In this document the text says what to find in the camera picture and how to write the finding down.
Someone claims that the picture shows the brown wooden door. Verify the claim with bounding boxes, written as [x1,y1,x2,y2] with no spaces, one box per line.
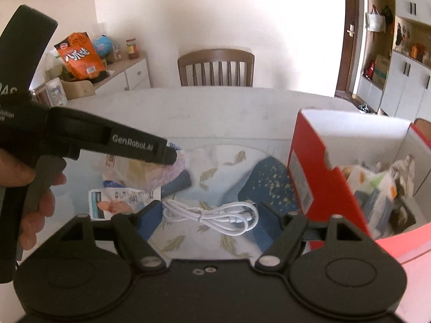
[336,0,359,93]

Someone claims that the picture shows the brown wooden chair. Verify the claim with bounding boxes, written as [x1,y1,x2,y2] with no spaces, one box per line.
[178,49,255,87]

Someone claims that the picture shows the person left hand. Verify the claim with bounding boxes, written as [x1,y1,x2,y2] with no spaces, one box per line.
[1,149,67,250]

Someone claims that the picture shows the white lidded jar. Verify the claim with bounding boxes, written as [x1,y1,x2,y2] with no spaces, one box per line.
[44,77,68,107]

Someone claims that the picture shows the white wall cabinets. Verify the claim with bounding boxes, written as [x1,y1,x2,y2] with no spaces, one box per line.
[356,0,430,121]

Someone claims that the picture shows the silver foil snack bag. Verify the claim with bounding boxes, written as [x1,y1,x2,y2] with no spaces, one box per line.
[389,155,415,198]

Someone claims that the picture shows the orange chip bag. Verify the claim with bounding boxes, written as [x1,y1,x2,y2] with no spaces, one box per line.
[55,32,106,80]

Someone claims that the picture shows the dark seaweed snack packet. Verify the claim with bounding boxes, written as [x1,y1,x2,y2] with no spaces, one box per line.
[389,197,416,235]

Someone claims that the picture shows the white sideboard cabinet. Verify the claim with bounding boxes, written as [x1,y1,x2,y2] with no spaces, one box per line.
[93,55,151,95]

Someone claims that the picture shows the white orange snack packet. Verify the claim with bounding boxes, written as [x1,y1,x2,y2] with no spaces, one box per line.
[88,187,161,220]

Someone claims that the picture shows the white grey orange package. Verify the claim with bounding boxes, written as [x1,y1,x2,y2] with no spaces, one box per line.
[341,165,397,239]

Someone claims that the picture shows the white usb cable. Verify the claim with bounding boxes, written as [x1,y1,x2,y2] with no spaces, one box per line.
[161,198,260,237]

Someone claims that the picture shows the blue small snack packet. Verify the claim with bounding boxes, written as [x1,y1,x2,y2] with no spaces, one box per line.
[161,170,192,198]

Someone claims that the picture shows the clear bread package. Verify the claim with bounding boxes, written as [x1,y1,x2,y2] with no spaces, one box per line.
[93,150,189,192]

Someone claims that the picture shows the red cardboard shoe box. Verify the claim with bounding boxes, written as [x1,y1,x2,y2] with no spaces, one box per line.
[288,109,430,233]

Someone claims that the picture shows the white tote bag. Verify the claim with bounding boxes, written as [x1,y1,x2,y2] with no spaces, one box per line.
[365,5,386,33]

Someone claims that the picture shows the red lidded jar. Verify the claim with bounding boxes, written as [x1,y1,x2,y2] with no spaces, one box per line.
[126,38,140,60]

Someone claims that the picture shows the blue globe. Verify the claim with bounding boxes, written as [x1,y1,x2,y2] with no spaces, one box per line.
[92,35,113,58]

